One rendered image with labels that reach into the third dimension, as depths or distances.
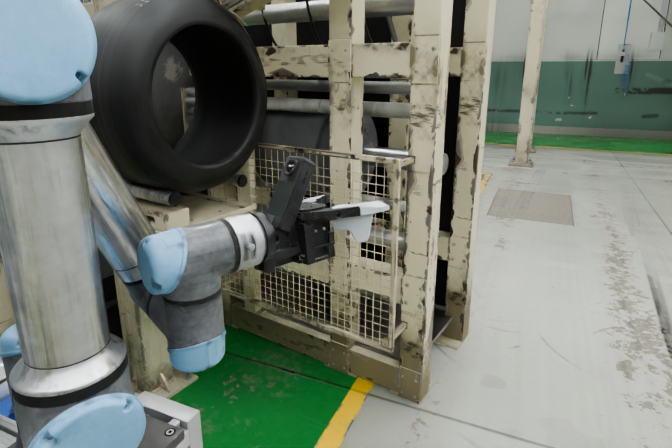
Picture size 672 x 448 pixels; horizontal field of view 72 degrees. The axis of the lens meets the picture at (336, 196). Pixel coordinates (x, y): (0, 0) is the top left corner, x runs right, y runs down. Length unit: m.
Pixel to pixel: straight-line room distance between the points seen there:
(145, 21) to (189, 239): 0.88
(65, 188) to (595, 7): 10.22
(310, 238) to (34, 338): 0.35
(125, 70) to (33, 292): 0.87
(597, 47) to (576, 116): 1.30
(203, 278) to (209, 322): 0.06
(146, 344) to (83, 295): 1.49
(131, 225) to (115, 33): 0.78
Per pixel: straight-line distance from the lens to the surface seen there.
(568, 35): 10.41
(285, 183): 0.69
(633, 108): 10.45
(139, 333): 2.01
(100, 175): 0.67
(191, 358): 0.66
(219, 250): 0.61
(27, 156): 0.51
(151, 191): 1.52
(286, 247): 0.69
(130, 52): 1.35
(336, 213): 0.68
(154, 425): 0.89
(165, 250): 0.59
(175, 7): 1.43
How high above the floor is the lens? 1.28
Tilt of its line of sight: 15 degrees down
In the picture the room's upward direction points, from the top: straight up
